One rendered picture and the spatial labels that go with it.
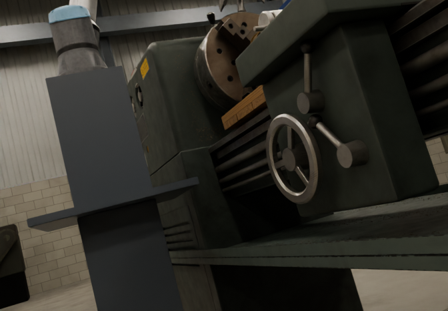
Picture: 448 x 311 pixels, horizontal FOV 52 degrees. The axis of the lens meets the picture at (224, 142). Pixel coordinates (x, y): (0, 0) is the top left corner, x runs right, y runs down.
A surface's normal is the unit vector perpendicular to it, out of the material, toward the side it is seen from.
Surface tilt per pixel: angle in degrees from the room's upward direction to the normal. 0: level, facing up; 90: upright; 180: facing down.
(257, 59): 90
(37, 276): 90
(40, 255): 90
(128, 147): 90
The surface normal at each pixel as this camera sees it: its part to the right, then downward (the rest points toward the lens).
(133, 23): 0.33, -0.22
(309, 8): -0.90, 0.19
